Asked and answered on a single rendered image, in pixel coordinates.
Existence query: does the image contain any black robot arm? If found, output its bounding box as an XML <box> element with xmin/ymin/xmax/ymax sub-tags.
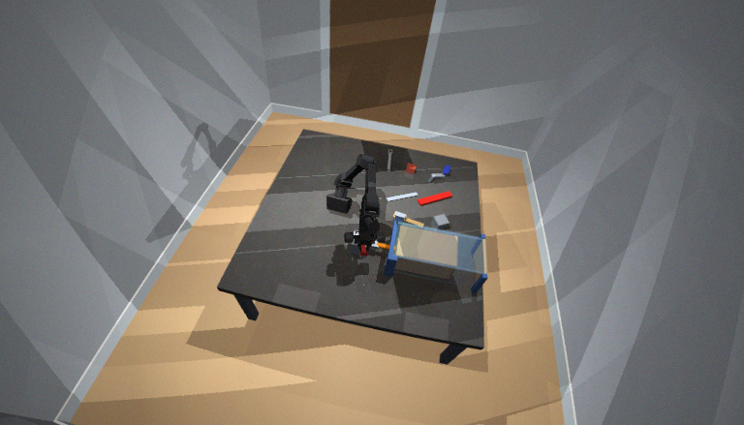
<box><xmin>334</xmin><ymin>154</ymin><xmax>380</xmax><ymax>245</ymax></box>

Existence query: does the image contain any grey crank handle with blue knob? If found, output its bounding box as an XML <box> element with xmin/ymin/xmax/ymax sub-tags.
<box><xmin>429</xmin><ymin>165</ymin><xmax>450</xmax><ymax>182</ymax></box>

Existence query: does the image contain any clear-panelled rack with blue uprights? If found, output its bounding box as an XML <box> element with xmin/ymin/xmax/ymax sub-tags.
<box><xmin>387</xmin><ymin>217</ymin><xmax>488</xmax><ymax>293</ymax></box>

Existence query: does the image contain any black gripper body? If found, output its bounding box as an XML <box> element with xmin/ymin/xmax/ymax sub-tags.
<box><xmin>344</xmin><ymin>225</ymin><xmax>386</xmax><ymax>243</ymax></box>

